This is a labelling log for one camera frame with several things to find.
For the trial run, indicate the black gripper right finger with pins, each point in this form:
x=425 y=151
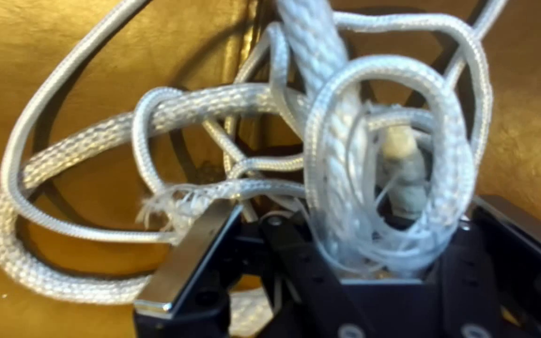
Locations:
x=534 y=275

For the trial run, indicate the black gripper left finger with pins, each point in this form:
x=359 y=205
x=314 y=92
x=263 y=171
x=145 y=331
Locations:
x=183 y=275

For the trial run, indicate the mustard leather chair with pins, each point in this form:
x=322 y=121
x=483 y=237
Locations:
x=8 y=38

